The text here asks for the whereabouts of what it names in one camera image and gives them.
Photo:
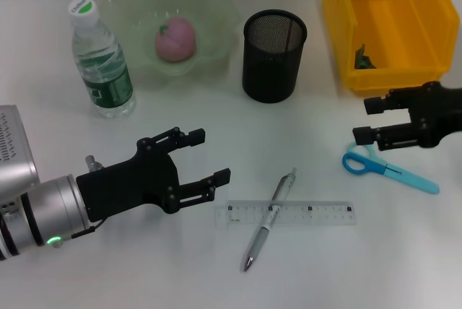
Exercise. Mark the translucent green fruit plate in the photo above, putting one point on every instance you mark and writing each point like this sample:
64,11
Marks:
216,34

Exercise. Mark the transparent plastic ruler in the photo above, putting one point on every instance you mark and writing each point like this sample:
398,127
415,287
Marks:
317,213

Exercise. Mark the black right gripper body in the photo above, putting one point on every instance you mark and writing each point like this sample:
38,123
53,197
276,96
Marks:
440,114

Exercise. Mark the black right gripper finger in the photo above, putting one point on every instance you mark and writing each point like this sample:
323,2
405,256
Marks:
373,105
362,135

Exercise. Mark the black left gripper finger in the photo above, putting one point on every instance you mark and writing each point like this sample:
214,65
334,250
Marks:
221,177
196,136

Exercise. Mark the green plastic wrapper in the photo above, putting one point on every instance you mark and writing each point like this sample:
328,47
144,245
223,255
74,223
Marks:
362,60

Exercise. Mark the pink toy peach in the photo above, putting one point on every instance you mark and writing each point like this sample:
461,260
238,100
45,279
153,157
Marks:
177,40

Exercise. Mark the black mesh pen holder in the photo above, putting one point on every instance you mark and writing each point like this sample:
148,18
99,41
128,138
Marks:
270,70

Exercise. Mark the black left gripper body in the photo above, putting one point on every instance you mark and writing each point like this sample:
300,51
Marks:
126,186

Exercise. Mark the clear green-label water bottle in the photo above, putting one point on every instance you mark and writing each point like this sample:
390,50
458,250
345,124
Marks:
104,81

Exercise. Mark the blue plastic scissors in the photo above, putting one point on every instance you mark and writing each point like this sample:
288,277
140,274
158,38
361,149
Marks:
397,175

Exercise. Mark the yellow plastic bin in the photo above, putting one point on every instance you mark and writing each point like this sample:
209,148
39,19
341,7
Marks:
397,16

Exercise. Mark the silver ballpoint pen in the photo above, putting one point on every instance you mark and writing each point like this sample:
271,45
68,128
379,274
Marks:
258,240

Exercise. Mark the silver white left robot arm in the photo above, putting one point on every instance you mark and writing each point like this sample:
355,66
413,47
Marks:
47,211

